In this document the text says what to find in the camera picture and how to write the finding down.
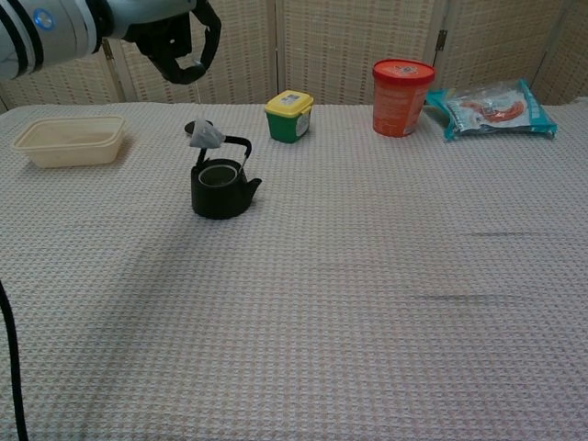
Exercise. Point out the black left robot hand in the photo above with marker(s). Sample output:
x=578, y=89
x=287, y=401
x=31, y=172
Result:
x=167, y=46

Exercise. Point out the pyramid tea bag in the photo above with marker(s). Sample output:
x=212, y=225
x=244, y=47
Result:
x=206, y=134

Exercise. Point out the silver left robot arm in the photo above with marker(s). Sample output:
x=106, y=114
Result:
x=59, y=27

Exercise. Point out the black round teapot lid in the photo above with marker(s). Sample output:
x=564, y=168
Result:
x=188, y=128

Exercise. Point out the black cast iron teapot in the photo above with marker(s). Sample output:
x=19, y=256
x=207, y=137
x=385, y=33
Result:
x=220, y=200

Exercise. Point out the teal snack packet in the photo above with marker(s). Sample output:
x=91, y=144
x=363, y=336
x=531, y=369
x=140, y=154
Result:
x=494, y=112

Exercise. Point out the brass screen hinge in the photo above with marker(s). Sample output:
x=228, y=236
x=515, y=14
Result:
x=442, y=40
x=108, y=51

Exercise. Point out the woven beige screen panel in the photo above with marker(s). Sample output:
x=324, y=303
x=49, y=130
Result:
x=358, y=41
x=496, y=41
x=243, y=50
x=569, y=55
x=64, y=85

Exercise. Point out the beige rectangular plastic container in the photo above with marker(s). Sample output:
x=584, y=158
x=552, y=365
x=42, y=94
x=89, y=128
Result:
x=69, y=147

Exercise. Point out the green tub with yellow lid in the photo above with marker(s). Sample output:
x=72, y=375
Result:
x=287, y=121

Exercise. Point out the orange tub with red lid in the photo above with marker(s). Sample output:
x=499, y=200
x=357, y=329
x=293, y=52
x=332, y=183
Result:
x=399, y=103

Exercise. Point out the white waffle weave tablecloth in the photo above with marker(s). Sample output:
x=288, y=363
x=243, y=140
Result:
x=321, y=298

